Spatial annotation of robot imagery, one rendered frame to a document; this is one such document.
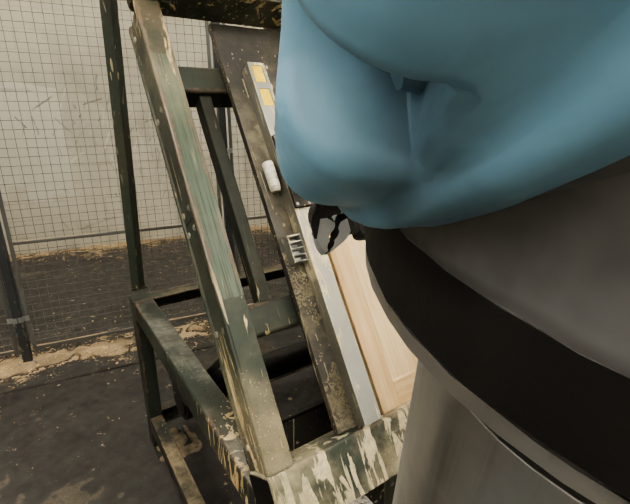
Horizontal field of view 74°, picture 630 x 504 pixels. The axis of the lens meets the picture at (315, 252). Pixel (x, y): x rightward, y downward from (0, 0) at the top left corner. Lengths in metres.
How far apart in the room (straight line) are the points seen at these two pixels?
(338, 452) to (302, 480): 0.10
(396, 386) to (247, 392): 0.40
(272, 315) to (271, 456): 0.31
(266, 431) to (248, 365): 0.13
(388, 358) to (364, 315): 0.12
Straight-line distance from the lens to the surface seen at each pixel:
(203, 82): 1.23
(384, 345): 1.10
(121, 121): 1.74
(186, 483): 1.96
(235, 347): 0.88
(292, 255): 1.00
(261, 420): 0.90
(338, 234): 0.65
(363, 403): 1.02
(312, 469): 0.95
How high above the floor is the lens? 1.57
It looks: 18 degrees down
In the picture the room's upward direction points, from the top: straight up
